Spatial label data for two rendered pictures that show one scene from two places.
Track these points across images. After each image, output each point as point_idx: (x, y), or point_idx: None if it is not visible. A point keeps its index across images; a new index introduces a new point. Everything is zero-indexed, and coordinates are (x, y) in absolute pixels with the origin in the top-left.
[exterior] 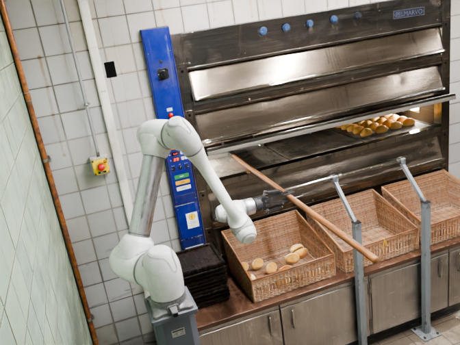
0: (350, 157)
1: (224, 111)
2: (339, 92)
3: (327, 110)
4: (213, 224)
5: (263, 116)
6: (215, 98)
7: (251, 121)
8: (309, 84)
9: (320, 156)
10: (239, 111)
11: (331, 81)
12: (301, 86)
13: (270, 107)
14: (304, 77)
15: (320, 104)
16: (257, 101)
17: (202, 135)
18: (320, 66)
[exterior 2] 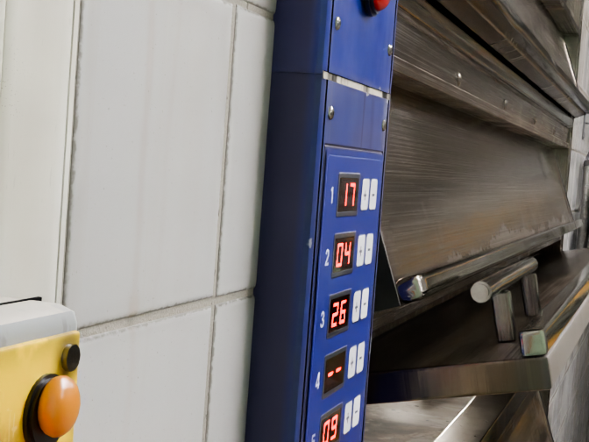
0: (506, 441)
1: (398, 111)
2: (515, 165)
3: (523, 225)
4: None
5: (464, 196)
6: (427, 2)
7: (454, 209)
8: (510, 94)
9: (487, 433)
10: (423, 134)
11: (523, 110)
12: (505, 94)
13: (463, 158)
14: (545, 51)
15: (511, 195)
16: (439, 110)
17: (387, 243)
18: (530, 30)
